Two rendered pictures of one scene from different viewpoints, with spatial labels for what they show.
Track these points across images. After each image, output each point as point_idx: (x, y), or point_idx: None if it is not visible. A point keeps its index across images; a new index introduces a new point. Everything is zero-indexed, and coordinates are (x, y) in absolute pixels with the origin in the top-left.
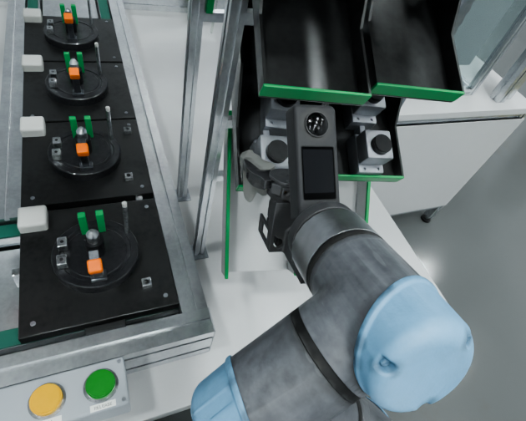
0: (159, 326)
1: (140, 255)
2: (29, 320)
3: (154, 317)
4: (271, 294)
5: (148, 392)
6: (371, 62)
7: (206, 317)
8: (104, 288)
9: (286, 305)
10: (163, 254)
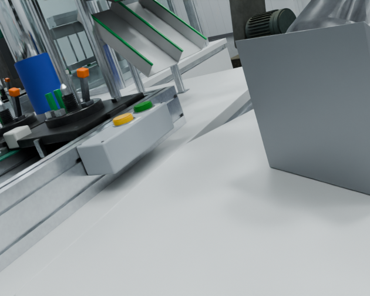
0: (144, 98)
1: None
2: (72, 128)
3: None
4: (189, 105)
5: (176, 140)
6: None
7: (162, 88)
8: (97, 107)
9: (202, 101)
10: (110, 99)
